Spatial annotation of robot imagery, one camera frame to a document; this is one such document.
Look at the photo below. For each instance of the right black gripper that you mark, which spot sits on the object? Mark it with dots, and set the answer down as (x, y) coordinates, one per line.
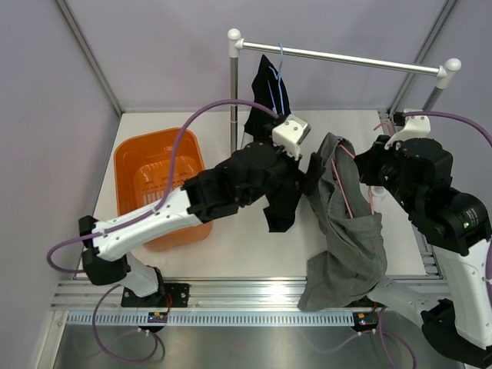
(369, 161)

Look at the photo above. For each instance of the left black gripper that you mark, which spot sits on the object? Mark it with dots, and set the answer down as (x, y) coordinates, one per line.
(297, 178)

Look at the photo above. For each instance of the black shorts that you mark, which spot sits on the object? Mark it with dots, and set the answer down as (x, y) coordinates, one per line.
(280, 213)

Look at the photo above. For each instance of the grey shorts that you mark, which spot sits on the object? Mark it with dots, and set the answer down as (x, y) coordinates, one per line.
(354, 259)

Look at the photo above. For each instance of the blue wire hanger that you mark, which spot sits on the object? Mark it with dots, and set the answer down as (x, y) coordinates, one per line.
(279, 104)

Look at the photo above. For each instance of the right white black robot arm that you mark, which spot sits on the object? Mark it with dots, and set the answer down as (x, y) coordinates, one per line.
(417, 173)

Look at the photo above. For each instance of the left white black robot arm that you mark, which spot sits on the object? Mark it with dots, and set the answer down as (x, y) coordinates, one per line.
(256, 171)

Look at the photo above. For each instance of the silver white clothes rack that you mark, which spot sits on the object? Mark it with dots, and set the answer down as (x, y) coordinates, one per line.
(443, 74)

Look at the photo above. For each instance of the orange plastic basket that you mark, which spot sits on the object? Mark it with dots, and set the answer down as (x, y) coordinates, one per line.
(142, 164)

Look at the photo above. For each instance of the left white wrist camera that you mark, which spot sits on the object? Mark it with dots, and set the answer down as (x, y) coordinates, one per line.
(290, 134)

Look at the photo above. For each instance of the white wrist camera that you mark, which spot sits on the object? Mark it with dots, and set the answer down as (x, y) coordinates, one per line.
(290, 134)
(413, 124)

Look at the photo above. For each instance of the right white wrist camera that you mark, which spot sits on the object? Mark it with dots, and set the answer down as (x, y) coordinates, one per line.
(413, 124)

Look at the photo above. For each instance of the aluminium mounting rail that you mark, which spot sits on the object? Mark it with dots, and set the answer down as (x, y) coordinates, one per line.
(238, 294)

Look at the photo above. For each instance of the white slotted cable duct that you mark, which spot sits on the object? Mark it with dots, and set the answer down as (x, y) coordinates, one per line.
(213, 319)

